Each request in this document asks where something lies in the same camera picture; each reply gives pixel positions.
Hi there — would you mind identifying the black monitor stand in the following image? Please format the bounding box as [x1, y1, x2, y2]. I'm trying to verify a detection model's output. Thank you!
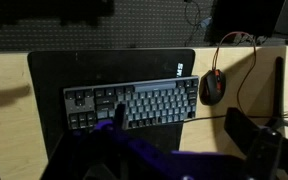
[265, 56, 288, 132]

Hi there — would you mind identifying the grey computer keyboard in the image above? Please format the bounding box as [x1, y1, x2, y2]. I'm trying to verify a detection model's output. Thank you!
[63, 75, 200, 131]

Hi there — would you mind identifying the red mouse cable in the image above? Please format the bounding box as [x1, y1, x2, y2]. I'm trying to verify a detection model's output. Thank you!
[212, 31, 258, 116]

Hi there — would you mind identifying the black desk mat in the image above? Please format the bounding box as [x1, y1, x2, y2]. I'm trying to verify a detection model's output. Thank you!
[27, 49, 197, 158]

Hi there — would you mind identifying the black dotted floor mat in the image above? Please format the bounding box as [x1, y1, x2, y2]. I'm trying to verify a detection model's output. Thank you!
[0, 0, 288, 53]

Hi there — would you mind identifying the black cable with grey plug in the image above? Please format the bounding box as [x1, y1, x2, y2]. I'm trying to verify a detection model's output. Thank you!
[183, 0, 215, 47]

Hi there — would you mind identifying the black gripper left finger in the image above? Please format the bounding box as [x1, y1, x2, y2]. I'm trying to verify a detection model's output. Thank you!
[41, 103, 185, 180]

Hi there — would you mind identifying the black keyboard cable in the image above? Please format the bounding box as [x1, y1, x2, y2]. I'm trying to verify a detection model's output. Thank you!
[163, 113, 288, 126]

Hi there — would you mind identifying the black and red mouse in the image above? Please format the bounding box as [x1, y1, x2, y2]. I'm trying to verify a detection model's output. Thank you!
[199, 69, 227, 107]

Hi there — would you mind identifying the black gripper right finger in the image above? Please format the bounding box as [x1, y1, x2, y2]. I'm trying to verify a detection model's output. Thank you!
[224, 107, 288, 180]

